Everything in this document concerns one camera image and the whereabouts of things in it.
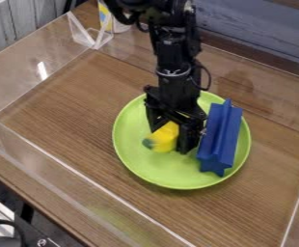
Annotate green round plate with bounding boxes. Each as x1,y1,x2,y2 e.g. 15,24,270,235
112,95,251,190

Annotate clear acrylic enclosure wall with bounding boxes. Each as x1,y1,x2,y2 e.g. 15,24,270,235
0,4,299,247

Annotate blue star-shaped block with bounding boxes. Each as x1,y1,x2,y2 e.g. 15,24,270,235
196,99,243,178

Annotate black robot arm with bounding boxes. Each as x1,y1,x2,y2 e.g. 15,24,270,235
103,0,211,154

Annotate yellow toy banana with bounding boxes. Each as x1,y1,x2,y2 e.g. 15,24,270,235
142,122,179,152

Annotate white yellow can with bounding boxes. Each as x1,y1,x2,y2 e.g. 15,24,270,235
96,0,131,34

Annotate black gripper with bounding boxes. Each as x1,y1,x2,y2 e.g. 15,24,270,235
144,69,206,154

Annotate black cable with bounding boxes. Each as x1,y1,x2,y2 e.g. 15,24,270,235
0,219,28,247

